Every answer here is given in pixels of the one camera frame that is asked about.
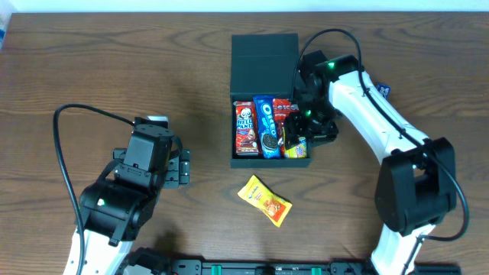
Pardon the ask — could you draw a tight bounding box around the red Hello Panda box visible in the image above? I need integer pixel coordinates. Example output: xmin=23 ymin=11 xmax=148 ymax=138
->
xmin=234 ymin=101 xmax=261 ymax=156

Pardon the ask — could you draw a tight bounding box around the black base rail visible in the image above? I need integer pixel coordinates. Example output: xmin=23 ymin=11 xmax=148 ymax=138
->
xmin=161 ymin=258 xmax=462 ymax=275

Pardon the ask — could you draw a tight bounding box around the blue Eclipse mint box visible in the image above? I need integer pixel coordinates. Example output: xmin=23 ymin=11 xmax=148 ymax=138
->
xmin=376 ymin=83 xmax=391 ymax=99

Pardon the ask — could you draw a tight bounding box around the yellow round candy container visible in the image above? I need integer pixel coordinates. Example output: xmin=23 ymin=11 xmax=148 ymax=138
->
xmin=283 ymin=137 xmax=307 ymax=159

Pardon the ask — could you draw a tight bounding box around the yellow orange snack packet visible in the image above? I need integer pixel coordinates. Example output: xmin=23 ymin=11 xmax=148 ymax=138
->
xmin=238 ymin=175 xmax=293 ymax=228

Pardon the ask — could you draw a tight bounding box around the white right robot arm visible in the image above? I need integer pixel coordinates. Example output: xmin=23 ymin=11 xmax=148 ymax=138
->
xmin=285 ymin=50 xmax=457 ymax=274

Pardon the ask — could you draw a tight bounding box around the blue Oreo cookie pack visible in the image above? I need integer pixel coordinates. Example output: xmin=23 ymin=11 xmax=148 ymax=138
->
xmin=253 ymin=95 xmax=280 ymax=159

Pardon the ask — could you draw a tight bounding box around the red Hacks candy bag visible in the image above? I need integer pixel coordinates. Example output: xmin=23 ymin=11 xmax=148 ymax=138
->
xmin=273 ymin=99 xmax=299 ymax=147

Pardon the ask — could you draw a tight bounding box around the black gift box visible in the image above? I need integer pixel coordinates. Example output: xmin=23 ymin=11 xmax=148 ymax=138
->
xmin=230 ymin=34 xmax=312 ymax=169

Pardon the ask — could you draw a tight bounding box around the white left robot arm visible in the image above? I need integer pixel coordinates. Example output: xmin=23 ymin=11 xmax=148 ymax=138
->
xmin=63 ymin=148 xmax=170 ymax=274

